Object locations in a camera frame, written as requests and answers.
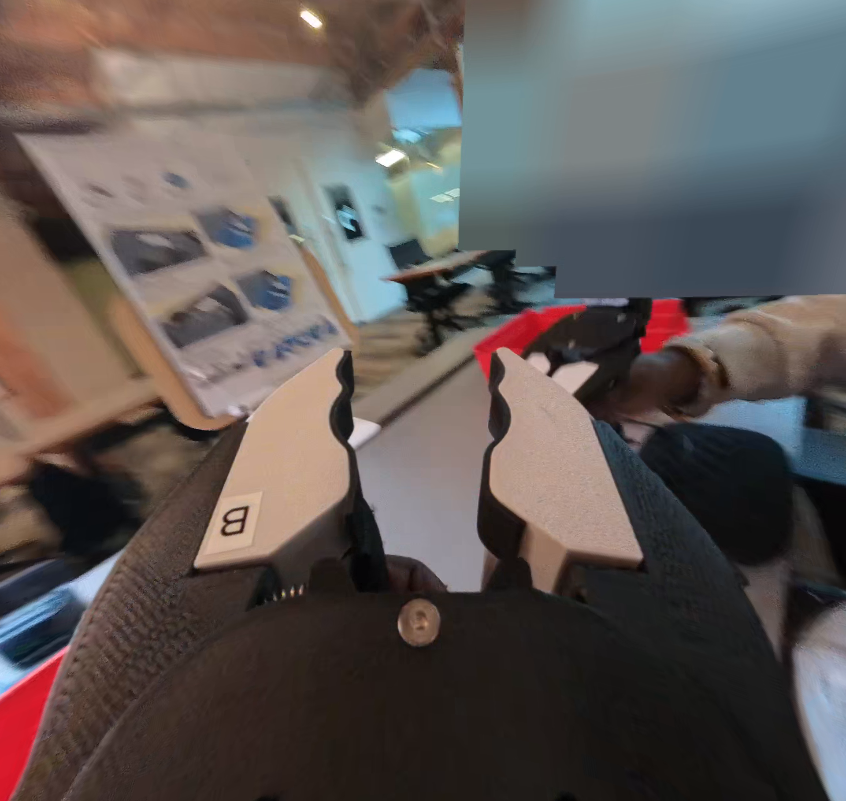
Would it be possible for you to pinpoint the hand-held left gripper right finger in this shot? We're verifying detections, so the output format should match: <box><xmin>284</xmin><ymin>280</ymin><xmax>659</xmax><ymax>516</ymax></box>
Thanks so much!
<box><xmin>476</xmin><ymin>347</ymin><xmax>644</xmax><ymax>596</ymax></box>

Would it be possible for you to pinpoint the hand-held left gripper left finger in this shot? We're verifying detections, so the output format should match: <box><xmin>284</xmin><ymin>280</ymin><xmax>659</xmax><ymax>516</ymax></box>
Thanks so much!
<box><xmin>193</xmin><ymin>348</ymin><xmax>389</xmax><ymax>592</ymax></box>

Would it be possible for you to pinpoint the person's right hand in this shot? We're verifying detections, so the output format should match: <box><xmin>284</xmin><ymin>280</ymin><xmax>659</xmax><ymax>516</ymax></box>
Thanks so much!
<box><xmin>621</xmin><ymin>348</ymin><xmax>691</xmax><ymax>420</ymax></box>

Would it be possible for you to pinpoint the red plastic bin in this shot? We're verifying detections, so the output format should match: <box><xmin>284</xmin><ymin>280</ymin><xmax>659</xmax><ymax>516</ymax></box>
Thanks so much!
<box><xmin>475</xmin><ymin>297</ymin><xmax>690</xmax><ymax>380</ymax></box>
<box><xmin>0</xmin><ymin>645</ymin><xmax>70</xmax><ymax>801</ymax></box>

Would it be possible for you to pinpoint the black office chair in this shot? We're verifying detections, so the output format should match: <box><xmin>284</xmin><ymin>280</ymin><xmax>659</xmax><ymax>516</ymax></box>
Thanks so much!
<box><xmin>389</xmin><ymin>239</ymin><xmax>478</xmax><ymax>356</ymax></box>

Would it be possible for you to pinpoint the wooden desk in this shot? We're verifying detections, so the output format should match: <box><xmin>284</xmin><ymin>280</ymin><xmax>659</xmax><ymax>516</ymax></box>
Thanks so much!
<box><xmin>382</xmin><ymin>249</ymin><xmax>523</xmax><ymax>286</ymax></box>

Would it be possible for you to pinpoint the black honeycomb pad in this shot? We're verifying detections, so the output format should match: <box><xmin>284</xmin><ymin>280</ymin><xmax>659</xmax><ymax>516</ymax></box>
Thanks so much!
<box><xmin>640</xmin><ymin>423</ymin><xmax>795</xmax><ymax>565</ymax></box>

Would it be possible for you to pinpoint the printed instruction sheet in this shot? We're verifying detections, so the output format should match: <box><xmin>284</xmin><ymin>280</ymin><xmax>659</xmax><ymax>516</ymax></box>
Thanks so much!
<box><xmin>16</xmin><ymin>130</ymin><xmax>353</xmax><ymax>419</ymax></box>

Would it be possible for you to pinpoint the wooden backing board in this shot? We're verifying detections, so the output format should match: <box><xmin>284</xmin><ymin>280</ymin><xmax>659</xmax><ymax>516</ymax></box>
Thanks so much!
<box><xmin>0</xmin><ymin>206</ymin><xmax>361</xmax><ymax>461</ymax></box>

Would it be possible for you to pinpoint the person's grey hoodie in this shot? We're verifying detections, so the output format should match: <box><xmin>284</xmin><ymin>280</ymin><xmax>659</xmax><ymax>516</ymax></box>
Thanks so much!
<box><xmin>787</xmin><ymin>606</ymin><xmax>846</xmax><ymax>801</ymax></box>

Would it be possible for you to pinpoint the dark wall poster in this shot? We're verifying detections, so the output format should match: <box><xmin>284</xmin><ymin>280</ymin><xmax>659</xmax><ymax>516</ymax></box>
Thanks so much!
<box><xmin>324</xmin><ymin>184</ymin><xmax>366</xmax><ymax>241</ymax></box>

